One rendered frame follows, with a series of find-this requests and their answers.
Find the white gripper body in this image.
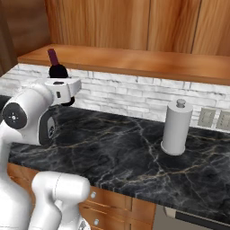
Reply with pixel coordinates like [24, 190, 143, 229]
[44, 77, 83, 95]

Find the dark wine bottle maroon neck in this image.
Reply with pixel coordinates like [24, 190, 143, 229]
[47, 48, 76, 108]

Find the tall wooden side cabinet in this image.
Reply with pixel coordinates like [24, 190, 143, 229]
[0, 0, 52, 77]

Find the wooden base cabinet run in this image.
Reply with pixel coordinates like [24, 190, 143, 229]
[6, 162, 157, 230]

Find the white paper towel holder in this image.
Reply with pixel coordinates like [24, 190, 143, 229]
[160, 98, 194, 156]

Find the wooden drawer front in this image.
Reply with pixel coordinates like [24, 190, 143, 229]
[78, 202, 131, 230]
[89, 186, 133, 211]

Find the steel dishwasher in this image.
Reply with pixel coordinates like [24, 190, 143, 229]
[152, 204, 230, 230]

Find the wooden wall cabinet body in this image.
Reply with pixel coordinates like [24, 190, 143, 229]
[16, 43, 230, 87]

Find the wide wooden wall cabinet door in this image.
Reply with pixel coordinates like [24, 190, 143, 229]
[44, 0, 151, 51]

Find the narrow wooden wall cabinet door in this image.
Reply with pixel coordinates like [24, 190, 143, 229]
[146, 0, 201, 55]
[191, 0, 230, 58]

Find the grey wall outlet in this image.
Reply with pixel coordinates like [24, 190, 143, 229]
[197, 107, 217, 128]
[216, 110, 230, 132]

